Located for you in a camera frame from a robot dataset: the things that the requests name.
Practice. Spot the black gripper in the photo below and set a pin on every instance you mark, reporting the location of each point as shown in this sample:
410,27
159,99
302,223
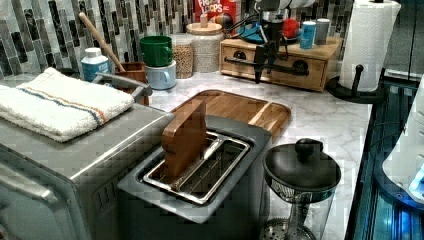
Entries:
271,17

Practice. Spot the wooden drawer box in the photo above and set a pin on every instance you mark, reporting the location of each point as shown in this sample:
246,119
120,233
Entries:
321,59

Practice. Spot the blue plate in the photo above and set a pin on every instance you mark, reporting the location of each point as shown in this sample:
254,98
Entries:
252,35

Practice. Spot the red apple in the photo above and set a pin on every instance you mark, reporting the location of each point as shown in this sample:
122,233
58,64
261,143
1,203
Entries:
290,28

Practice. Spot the blue shaker bottle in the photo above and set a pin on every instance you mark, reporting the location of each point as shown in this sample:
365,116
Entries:
307,34

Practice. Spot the jar with wooden lid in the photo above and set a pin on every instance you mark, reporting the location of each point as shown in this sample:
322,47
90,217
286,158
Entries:
206,44

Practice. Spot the grey shaker bottle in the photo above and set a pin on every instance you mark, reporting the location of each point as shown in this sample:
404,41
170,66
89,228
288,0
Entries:
322,26

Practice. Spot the froot loops cereal box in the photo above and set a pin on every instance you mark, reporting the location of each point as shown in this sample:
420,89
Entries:
215,7

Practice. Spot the wooden tray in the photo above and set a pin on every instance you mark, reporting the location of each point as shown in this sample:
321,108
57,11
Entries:
271,116

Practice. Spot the black paper towel holder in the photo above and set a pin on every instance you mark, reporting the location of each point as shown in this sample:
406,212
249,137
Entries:
353,94

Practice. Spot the glass jar with grains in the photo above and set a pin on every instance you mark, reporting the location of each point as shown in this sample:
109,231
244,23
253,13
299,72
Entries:
182,55

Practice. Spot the light blue mug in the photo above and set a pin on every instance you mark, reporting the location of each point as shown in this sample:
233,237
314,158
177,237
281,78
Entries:
162,78

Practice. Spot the green mug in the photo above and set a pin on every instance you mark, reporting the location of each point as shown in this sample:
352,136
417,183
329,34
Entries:
156,50

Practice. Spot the paper towel roll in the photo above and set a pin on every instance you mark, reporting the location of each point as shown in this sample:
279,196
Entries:
367,40

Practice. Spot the wooden toast slice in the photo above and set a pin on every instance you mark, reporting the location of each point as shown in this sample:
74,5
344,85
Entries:
185,137

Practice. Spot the wooden utensil holder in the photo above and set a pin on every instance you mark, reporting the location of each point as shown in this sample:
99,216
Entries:
134,71

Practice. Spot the french press coffee maker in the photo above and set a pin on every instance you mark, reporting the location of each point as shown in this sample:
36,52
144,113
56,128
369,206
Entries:
297,191

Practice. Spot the wooden spoon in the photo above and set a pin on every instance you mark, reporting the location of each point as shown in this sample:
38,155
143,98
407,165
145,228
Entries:
86,21

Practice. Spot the black silver toaster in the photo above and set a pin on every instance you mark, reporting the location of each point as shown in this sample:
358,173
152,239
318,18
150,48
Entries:
217,199

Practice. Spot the white blue bottle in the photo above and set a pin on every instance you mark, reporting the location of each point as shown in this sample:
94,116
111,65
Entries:
94,62

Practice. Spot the white striped towel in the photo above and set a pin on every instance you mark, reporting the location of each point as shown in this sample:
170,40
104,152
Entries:
62,107

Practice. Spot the silver toaster oven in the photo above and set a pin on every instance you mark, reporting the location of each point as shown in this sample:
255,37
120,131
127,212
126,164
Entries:
54,190

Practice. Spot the black drawer handle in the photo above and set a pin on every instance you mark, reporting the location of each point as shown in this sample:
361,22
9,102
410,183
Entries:
298,67

